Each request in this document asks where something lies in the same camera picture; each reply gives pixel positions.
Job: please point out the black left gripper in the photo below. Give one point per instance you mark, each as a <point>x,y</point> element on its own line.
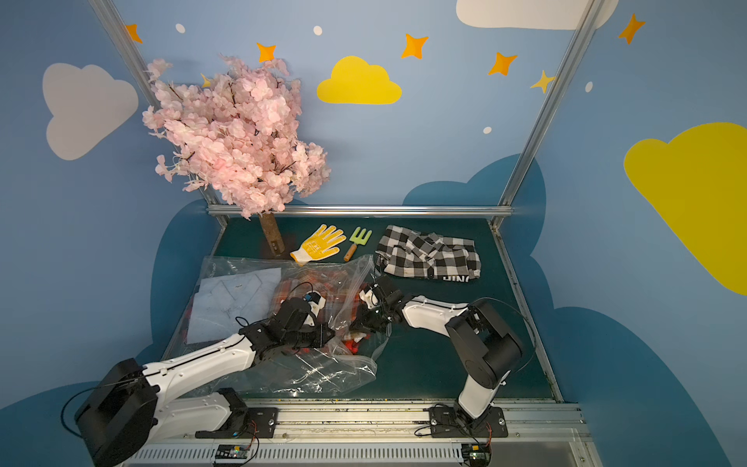
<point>318,335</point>

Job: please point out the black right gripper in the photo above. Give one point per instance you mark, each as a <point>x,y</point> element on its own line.
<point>370,315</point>

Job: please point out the clear plastic vacuum bag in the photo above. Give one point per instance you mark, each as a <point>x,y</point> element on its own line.
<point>324,372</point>

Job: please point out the black white checkered shirt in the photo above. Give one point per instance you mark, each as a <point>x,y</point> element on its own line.
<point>407,253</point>

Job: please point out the red plaid shirt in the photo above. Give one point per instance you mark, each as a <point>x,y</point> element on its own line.
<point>339,285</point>

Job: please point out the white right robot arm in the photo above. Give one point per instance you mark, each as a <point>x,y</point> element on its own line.
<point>487,346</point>

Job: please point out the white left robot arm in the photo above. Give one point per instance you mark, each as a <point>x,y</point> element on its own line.
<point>135,405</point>

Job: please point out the light blue shirt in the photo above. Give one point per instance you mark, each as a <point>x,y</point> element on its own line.
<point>221,299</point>

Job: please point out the red black checkered cloth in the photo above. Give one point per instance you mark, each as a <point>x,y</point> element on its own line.
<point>352,343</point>

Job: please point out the green garden hand fork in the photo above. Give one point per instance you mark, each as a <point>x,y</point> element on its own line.
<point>360,237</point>

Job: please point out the yellow work glove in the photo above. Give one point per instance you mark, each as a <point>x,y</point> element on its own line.
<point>324,243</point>

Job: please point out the left green circuit board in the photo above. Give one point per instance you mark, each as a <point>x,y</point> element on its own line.
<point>232,453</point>

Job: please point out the green circuit board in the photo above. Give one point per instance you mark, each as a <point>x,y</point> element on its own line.
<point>475,455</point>
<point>232,453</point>

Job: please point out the right green circuit board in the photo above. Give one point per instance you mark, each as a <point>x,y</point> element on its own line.
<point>475,455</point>

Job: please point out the pink artificial blossom tree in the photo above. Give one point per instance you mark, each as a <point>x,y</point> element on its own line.
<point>238,135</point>

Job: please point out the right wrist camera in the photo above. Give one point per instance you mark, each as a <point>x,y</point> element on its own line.
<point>368,297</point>

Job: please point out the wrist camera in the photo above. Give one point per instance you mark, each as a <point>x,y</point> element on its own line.
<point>368,297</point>
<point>316,302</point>

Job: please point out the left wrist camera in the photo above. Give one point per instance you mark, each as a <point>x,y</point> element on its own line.
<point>316,302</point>

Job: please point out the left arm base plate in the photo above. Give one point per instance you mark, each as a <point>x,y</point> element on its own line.
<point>245,424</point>

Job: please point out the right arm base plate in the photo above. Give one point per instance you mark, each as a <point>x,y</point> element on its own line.
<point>451,422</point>

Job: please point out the aluminium frame back bar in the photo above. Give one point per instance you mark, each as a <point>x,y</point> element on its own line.
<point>380,211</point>

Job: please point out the aluminium mounting rail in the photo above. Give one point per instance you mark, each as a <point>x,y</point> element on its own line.
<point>389,433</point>

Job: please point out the right aluminium frame post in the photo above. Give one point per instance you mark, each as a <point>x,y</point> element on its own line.
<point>566,72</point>

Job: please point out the aluminium frame post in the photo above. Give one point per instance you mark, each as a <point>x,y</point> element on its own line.
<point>566,72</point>
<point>112,22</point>

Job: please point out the left aluminium frame post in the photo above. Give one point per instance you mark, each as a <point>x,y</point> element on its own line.
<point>112,22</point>

